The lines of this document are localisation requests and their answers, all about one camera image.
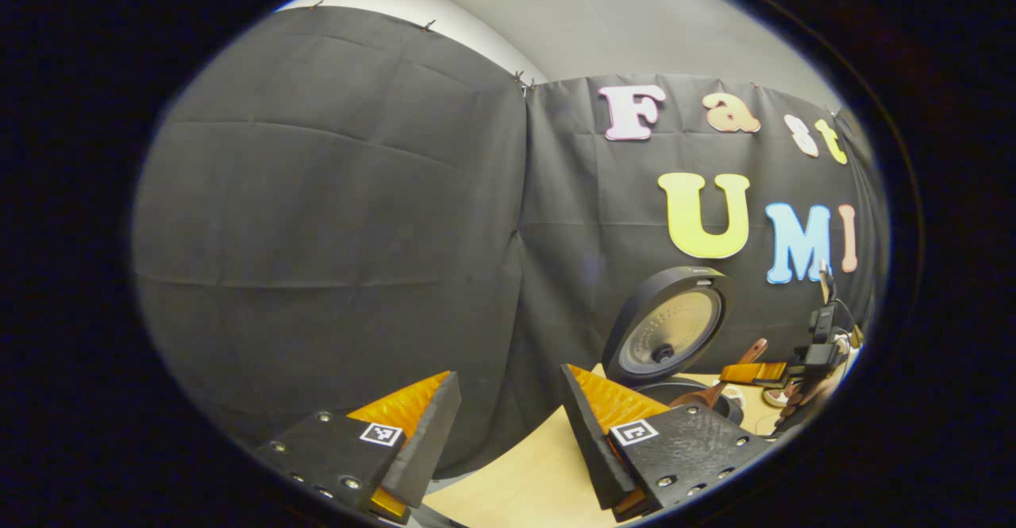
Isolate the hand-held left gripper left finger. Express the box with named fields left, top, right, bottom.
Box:
left=254, top=371, right=463, bottom=525

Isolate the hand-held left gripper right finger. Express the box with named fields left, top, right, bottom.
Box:
left=558, top=365, right=775, bottom=522

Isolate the brown wooden spoon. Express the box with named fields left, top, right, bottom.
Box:
left=669, top=338, right=769, bottom=410

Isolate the dark grey rice cooker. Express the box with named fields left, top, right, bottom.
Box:
left=601, top=266, right=745, bottom=427

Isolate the black backdrop cloth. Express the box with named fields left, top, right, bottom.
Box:
left=131, top=6, right=882, bottom=481

